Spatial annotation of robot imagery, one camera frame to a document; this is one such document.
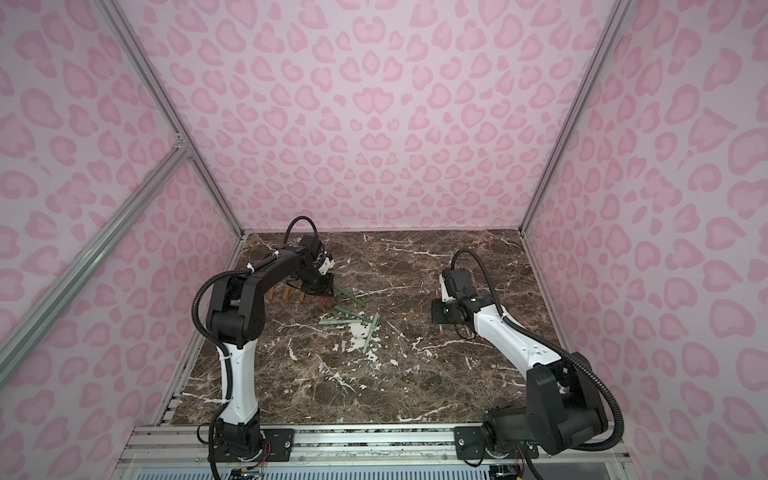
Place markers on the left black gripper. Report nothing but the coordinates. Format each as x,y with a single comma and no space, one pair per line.
325,289

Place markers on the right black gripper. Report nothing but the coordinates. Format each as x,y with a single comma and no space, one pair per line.
436,312

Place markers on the green pen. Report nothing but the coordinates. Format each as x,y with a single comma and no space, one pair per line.
351,314
339,321
349,295

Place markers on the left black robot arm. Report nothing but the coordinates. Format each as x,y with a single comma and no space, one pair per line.
229,311

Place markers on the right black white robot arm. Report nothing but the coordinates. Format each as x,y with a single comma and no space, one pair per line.
567,406

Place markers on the green pen vertical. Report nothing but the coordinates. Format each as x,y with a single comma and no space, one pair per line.
373,325

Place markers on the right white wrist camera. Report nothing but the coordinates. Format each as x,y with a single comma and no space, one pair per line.
445,296

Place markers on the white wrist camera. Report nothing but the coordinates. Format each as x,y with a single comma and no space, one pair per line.
327,264
445,296

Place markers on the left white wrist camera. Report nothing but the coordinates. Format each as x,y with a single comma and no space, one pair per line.
327,264

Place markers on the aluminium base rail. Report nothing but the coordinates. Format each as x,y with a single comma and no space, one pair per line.
362,451

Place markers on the diagonal aluminium frame bar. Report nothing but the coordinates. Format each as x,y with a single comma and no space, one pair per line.
39,319

